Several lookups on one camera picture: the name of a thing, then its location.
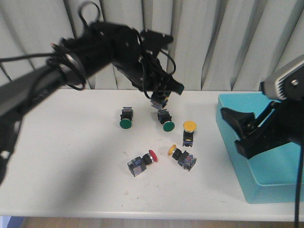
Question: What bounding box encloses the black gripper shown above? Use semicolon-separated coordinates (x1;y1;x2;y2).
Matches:
220;101;304;159
111;28;184;95

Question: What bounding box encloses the yellow push button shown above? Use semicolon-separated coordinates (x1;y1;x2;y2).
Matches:
182;121;197;147

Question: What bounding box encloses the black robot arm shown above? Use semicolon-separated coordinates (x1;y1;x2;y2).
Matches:
0;21;184;179

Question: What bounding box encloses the turquoise plastic box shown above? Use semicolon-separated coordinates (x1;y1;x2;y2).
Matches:
216;93;301;204

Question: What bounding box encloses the right green push button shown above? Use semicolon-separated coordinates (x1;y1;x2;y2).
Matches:
157;109;175;132

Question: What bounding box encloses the green push button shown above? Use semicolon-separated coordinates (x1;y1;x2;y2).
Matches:
157;109;175;132
119;106;133;129

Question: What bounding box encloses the white pleated curtain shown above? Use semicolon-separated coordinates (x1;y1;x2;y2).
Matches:
0;0;304;91

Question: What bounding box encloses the left green push button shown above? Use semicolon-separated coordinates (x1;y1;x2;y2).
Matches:
119;106;133;129

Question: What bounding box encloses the yellow button lying on table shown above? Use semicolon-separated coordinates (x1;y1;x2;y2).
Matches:
168;144;197;171

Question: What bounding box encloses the red button lying on table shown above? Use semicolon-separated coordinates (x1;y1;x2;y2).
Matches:
127;150;158;177

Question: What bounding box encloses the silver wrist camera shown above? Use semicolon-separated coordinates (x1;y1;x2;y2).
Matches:
261;55;304;101

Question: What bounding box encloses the black camera cable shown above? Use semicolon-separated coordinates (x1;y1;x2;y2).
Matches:
293;140;304;228

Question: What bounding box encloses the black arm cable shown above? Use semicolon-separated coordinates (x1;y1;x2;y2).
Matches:
0;1;177;99

